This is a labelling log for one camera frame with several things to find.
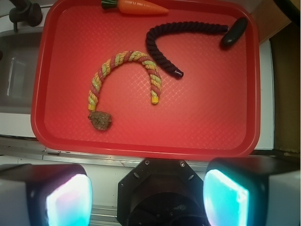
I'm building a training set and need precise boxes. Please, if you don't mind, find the grey plastic bin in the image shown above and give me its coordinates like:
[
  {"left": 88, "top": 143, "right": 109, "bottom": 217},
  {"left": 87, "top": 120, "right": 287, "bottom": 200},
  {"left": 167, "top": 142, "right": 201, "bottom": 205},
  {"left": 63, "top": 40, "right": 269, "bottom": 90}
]
[{"left": 0, "top": 27, "right": 43, "bottom": 114}]

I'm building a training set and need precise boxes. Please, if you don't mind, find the multicolour twisted rope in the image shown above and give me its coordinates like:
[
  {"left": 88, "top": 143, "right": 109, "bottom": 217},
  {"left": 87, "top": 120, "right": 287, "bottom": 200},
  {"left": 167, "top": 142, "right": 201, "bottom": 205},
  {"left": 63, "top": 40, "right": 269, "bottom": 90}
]
[{"left": 87, "top": 50, "right": 163, "bottom": 112}]

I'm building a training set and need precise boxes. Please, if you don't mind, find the black smooth stone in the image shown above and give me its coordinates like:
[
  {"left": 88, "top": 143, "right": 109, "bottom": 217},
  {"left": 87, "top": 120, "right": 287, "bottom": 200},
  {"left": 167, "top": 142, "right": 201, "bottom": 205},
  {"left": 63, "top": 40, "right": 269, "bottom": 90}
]
[{"left": 221, "top": 17, "right": 248, "bottom": 48}]

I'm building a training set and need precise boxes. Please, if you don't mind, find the cardboard box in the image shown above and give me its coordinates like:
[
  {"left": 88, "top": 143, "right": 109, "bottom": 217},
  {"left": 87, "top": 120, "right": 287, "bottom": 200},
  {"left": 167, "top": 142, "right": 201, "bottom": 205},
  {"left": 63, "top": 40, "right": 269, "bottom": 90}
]
[{"left": 251, "top": 0, "right": 301, "bottom": 44}]

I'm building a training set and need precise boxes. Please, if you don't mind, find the red plastic tray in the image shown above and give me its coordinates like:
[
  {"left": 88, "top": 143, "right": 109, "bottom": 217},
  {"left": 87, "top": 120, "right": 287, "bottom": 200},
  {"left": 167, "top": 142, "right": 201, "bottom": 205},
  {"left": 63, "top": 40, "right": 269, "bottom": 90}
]
[{"left": 31, "top": 0, "right": 261, "bottom": 161}]

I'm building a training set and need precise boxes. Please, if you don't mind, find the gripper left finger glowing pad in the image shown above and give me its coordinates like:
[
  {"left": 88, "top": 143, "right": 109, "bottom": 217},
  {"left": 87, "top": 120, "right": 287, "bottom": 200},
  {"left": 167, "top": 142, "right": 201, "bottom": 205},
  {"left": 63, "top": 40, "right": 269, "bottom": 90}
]
[{"left": 0, "top": 164, "right": 93, "bottom": 226}]

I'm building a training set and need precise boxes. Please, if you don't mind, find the orange plastic toy carrot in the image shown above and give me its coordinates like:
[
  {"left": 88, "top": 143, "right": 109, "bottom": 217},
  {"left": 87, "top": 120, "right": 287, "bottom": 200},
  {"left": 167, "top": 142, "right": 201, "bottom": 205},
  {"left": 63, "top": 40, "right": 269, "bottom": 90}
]
[{"left": 101, "top": 0, "right": 169, "bottom": 15}]

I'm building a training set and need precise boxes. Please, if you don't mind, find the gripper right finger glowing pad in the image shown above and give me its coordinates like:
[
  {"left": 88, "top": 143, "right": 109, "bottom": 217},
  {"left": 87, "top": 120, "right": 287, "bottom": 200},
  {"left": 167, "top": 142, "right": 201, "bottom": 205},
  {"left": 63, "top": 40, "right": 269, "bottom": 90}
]
[{"left": 203, "top": 156, "right": 301, "bottom": 226}]

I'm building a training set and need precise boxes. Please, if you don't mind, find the dark purple twisted rope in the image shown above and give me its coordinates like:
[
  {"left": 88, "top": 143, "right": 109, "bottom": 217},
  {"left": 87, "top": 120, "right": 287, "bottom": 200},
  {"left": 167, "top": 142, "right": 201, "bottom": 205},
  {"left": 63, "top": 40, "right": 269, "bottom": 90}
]
[{"left": 145, "top": 21, "right": 230, "bottom": 81}]

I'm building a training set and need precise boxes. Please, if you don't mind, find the brown rough rock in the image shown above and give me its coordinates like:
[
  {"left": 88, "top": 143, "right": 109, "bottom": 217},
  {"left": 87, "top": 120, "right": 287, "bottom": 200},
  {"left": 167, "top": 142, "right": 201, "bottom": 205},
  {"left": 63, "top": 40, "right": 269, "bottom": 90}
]
[{"left": 88, "top": 111, "right": 112, "bottom": 130}]

